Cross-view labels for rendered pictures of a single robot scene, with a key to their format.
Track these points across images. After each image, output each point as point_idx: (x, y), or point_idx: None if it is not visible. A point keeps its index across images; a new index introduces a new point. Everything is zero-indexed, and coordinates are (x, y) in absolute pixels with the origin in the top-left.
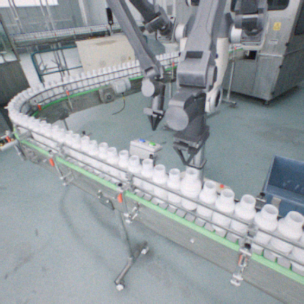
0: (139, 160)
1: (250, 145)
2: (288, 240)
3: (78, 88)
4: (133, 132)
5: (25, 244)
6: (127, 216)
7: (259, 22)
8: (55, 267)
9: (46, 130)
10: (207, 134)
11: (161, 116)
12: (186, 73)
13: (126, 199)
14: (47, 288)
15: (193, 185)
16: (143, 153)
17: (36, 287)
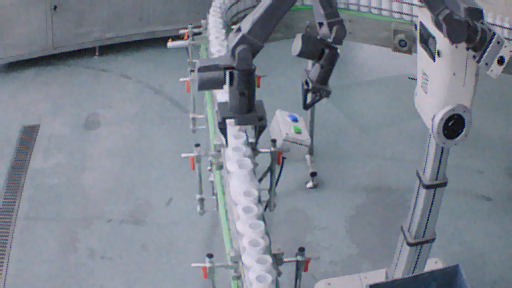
0: (237, 131)
1: None
2: (244, 277)
3: (357, 4)
4: (460, 145)
5: (147, 204)
6: (197, 198)
7: (445, 35)
8: (155, 255)
9: (214, 44)
10: (256, 121)
11: (318, 92)
12: (228, 43)
13: (215, 182)
14: (132, 266)
15: (237, 184)
16: (276, 135)
17: (124, 255)
